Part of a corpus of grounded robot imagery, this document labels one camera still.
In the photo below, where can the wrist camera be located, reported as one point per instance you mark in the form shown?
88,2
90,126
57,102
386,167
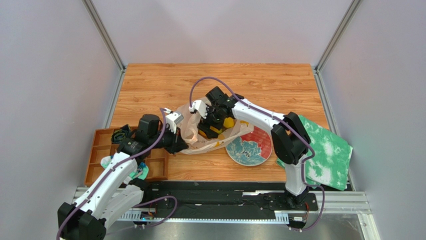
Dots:
198,106
172,119

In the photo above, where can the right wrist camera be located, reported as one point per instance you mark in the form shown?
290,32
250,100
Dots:
198,106

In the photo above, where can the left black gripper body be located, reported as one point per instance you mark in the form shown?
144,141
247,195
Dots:
168,140

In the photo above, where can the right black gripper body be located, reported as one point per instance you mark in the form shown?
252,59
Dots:
210,123

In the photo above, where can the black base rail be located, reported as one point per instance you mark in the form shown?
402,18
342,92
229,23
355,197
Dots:
224,200

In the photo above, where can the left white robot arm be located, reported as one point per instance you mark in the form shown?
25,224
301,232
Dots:
114,192

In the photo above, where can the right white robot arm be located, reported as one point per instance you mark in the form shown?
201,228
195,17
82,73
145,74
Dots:
290,139

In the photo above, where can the red and teal floral plate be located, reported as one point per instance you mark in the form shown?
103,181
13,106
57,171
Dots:
251,149

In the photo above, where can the yellow green fake mango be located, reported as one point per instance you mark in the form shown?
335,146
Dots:
228,123

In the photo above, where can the banana print plastic bag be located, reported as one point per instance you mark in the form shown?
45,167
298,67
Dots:
197,144

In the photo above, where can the green white tie-dye cloth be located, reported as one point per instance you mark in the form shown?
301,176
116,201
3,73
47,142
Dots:
329,166

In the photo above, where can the dark bundled cable item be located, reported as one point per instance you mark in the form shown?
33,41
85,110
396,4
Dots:
120,134

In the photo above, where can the wooden compartment tray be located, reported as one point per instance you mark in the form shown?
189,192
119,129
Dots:
102,150

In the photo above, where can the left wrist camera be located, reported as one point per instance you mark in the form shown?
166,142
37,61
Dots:
172,119

